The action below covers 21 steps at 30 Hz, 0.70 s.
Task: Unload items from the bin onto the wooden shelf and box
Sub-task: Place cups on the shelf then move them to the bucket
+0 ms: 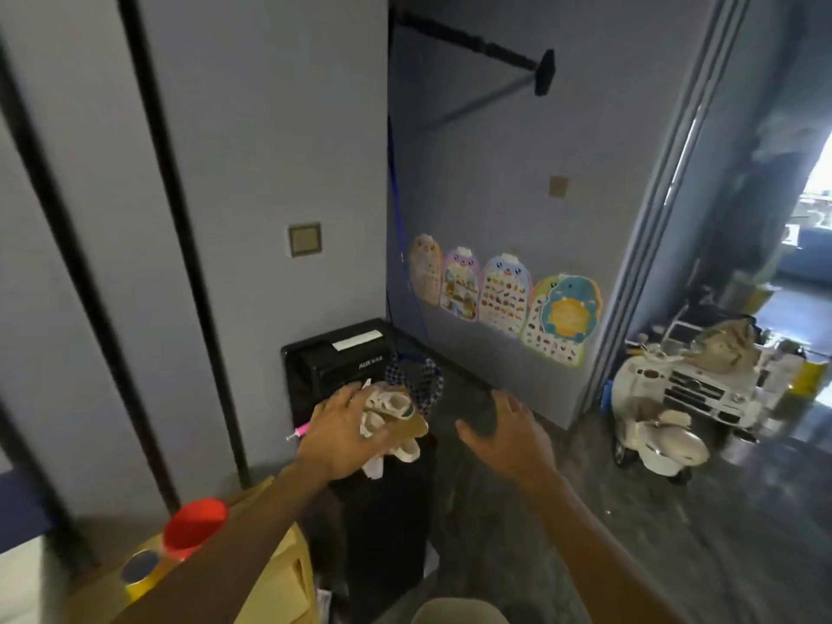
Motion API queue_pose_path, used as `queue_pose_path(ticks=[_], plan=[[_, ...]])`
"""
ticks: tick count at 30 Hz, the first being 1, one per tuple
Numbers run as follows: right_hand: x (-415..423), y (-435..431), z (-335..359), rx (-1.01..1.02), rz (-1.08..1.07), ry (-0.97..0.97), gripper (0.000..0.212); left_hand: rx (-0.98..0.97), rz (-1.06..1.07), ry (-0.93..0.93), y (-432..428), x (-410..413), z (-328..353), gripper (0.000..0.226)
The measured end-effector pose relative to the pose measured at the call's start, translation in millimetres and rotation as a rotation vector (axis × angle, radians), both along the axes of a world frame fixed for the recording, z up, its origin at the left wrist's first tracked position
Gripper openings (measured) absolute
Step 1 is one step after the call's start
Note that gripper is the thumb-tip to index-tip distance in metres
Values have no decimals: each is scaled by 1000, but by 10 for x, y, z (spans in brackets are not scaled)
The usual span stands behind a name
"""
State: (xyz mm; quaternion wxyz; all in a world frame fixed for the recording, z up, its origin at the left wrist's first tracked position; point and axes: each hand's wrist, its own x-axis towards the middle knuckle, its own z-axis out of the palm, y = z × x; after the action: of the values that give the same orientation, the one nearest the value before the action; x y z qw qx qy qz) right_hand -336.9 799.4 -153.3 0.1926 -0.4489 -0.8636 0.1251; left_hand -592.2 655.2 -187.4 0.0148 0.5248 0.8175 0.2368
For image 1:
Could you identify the person's left hand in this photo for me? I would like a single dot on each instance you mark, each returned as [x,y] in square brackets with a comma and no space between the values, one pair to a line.
[335,441]

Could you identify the person's right hand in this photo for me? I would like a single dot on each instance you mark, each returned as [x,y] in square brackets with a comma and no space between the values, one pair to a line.
[520,448]

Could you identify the red lidded cup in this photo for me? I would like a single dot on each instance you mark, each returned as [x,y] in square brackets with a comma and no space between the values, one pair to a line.
[195,523]

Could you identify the white waste bin yellow base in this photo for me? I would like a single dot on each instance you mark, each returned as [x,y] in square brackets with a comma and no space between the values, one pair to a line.
[455,614]

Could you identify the yellow tin can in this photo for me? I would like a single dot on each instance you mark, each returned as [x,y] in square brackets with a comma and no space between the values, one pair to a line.
[151,583]

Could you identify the person's right forearm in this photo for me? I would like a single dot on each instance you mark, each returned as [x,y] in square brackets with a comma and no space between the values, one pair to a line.
[604,558]

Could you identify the person's left forearm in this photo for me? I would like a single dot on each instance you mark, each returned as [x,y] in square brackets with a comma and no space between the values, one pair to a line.
[234,552]

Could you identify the pink hand pump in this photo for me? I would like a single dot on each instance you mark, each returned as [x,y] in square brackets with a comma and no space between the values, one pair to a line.
[300,432]

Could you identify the white green-heeled child sandal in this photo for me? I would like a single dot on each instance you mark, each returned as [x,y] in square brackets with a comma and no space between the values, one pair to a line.
[372,423]
[390,402]

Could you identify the white paper sheet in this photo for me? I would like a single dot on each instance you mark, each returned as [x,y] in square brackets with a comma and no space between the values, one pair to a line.
[375,467]

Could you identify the brown cardboard sheet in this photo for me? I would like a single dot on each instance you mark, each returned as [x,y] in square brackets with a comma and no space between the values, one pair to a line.
[413,427]

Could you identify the black air purifier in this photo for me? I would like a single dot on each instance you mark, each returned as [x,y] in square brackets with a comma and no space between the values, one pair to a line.
[338,357]

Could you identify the black storage box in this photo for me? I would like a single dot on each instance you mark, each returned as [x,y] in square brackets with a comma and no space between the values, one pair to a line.
[390,526]

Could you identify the checkered fabric bag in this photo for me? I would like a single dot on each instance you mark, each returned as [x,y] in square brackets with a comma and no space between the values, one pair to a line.
[429,389]

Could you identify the yellow wooden small table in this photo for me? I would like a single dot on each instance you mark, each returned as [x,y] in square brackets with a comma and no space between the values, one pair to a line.
[302,581]

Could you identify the white toy car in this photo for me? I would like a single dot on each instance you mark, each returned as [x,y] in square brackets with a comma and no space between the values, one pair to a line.
[705,389]

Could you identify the grey metal flask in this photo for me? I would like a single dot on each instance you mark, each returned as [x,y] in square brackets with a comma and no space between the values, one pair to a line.
[738,448]

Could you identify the beige cloth bag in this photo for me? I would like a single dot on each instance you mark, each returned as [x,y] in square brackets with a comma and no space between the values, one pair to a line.
[728,347]

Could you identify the black pull-up bar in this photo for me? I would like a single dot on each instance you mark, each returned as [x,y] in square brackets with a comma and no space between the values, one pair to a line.
[481,45]

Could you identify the light blue animal wall chart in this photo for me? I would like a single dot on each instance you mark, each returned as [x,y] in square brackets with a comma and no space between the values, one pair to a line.
[506,304]

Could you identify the purple animal wall chart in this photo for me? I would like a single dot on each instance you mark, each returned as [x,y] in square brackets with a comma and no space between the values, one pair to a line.
[460,285]

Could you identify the beige animal wall chart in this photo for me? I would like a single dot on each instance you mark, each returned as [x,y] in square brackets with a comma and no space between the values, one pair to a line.
[426,269]

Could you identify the brass wall switch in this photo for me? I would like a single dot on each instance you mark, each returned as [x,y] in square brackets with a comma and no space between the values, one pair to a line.
[305,239]
[558,187]

